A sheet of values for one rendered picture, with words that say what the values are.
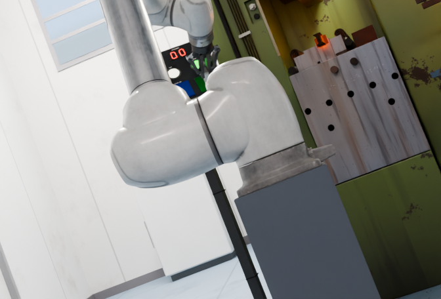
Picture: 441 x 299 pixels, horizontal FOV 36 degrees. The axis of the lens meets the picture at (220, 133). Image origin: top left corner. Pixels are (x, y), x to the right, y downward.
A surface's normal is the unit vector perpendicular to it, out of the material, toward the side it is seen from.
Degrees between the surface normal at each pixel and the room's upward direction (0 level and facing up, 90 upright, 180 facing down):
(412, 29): 90
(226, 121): 91
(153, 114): 64
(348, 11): 90
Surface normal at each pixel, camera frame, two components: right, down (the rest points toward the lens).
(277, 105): 0.55, -0.30
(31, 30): -0.12, -0.02
